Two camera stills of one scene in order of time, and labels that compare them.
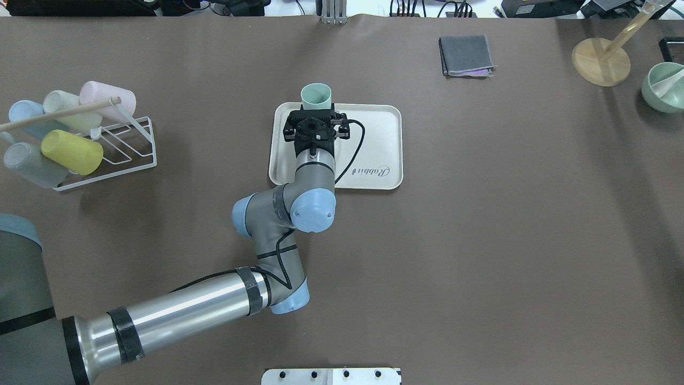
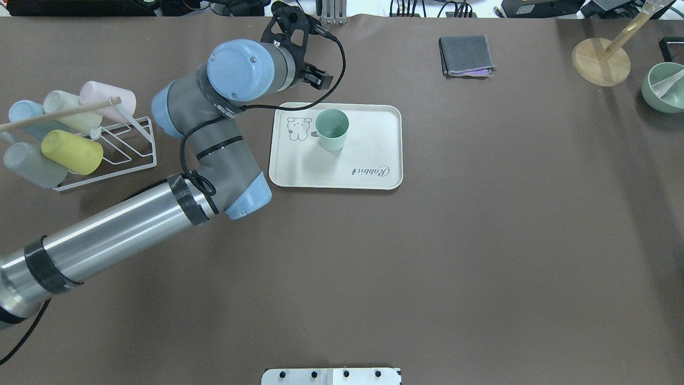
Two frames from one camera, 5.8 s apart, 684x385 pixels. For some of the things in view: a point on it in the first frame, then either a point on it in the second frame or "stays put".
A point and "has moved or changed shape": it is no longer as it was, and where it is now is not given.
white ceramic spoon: [660, 89] stays put
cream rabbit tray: [377, 163] stays put
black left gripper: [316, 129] to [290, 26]
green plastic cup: [316, 96] has moved or changed shape
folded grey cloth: [466, 56] stays put
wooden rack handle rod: [113, 101] stays put
